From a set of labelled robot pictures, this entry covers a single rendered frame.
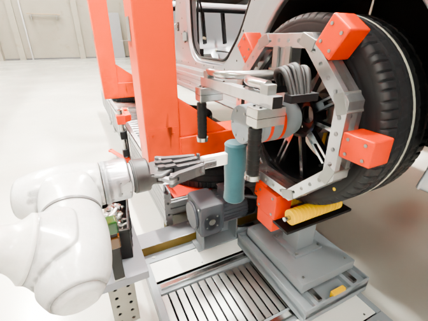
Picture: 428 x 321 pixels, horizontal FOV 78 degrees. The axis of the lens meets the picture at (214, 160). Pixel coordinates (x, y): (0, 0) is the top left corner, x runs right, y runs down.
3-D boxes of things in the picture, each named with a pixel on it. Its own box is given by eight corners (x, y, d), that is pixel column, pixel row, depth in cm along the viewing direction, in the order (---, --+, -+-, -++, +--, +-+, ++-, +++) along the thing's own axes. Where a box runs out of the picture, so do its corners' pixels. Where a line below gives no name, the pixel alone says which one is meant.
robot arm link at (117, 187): (109, 212, 54) (138, 205, 56) (100, 172, 50) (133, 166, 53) (104, 191, 61) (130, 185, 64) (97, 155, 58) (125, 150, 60)
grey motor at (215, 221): (267, 239, 150) (274, 185, 135) (199, 265, 133) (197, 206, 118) (249, 221, 164) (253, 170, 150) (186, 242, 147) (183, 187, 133)
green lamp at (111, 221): (119, 234, 73) (116, 221, 71) (103, 237, 71) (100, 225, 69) (116, 225, 76) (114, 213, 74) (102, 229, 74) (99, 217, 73)
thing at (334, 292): (364, 291, 119) (370, 275, 114) (303, 327, 104) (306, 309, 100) (288, 227, 159) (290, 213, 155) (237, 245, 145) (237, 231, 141)
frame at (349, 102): (337, 221, 84) (383, 30, 62) (322, 227, 82) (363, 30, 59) (244, 158, 129) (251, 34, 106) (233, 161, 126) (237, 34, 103)
